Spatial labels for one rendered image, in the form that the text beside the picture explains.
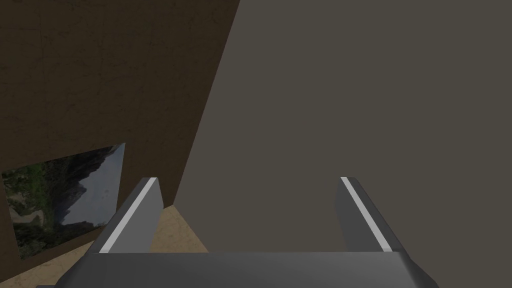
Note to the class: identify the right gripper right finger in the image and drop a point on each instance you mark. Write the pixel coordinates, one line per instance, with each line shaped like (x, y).
(366, 224)

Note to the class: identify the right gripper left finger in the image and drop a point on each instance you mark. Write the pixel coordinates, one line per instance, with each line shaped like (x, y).
(134, 224)

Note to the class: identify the mountain landscape wall picture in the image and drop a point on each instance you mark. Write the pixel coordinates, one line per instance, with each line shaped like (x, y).
(60, 200)

